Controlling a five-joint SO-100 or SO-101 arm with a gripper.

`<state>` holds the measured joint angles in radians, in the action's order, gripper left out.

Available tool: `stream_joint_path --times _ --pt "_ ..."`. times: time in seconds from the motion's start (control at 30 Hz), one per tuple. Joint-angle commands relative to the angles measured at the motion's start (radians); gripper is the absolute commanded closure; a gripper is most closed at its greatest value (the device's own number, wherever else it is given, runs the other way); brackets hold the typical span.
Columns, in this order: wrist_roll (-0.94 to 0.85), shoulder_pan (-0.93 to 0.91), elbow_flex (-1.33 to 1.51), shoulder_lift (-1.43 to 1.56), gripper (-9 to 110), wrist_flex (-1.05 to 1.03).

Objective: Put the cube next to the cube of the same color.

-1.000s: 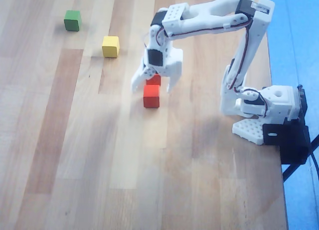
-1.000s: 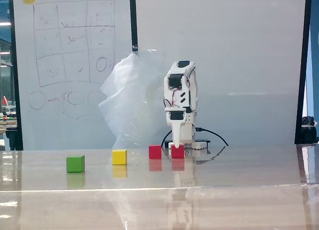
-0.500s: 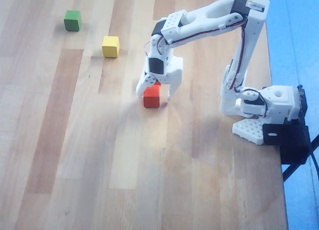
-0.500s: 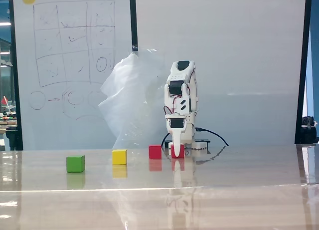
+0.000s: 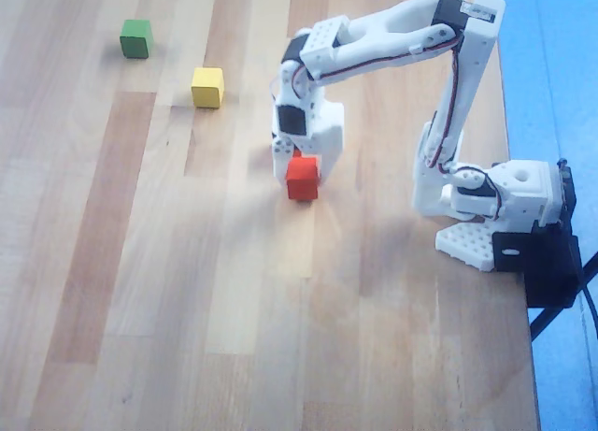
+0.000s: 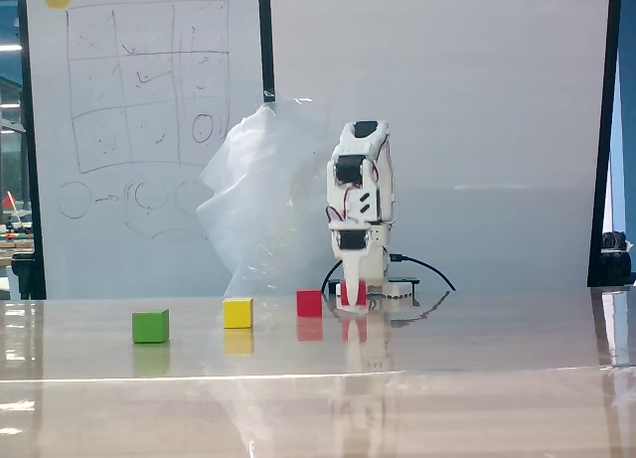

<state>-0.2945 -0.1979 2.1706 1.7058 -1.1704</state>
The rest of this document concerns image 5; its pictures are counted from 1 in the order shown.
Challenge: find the green cube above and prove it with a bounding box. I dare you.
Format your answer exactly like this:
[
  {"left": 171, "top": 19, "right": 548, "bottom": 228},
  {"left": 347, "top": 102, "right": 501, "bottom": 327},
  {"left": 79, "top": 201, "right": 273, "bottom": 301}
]
[{"left": 119, "top": 19, "right": 155, "bottom": 60}]

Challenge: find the black cable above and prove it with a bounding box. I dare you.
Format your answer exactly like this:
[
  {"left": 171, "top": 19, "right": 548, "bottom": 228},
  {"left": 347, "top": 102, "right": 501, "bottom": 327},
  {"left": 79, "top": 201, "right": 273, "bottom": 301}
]
[{"left": 577, "top": 262, "right": 598, "bottom": 338}]

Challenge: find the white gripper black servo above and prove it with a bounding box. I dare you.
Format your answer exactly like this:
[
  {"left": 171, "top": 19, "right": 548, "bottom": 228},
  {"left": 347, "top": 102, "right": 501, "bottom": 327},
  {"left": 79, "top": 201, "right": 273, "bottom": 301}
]
[{"left": 272, "top": 61, "right": 346, "bottom": 188}]

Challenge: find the black table clamp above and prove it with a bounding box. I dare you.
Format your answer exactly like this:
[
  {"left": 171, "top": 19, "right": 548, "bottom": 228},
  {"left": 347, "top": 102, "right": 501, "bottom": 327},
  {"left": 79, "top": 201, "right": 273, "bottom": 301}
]
[{"left": 492, "top": 208, "right": 583, "bottom": 309}]

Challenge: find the red cube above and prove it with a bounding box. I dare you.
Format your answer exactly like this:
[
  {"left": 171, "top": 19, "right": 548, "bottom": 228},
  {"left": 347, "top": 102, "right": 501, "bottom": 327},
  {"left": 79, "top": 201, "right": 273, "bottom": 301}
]
[{"left": 285, "top": 155, "right": 321, "bottom": 202}]

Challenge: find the yellow cube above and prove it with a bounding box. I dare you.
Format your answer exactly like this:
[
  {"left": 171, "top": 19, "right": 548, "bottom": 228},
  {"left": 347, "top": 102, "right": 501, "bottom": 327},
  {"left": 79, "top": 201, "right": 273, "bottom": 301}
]
[{"left": 191, "top": 66, "right": 225, "bottom": 109}]

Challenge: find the white perforated base plate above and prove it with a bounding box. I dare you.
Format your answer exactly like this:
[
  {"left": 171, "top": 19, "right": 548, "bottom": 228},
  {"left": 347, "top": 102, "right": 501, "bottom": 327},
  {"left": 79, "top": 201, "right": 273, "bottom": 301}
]
[{"left": 434, "top": 220, "right": 497, "bottom": 272}]

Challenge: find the black table brace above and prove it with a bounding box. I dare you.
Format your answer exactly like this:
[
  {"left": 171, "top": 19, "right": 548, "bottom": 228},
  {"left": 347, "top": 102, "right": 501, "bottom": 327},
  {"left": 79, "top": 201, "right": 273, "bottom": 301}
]
[{"left": 529, "top": 251, "right": 598, "bottom": 343}]

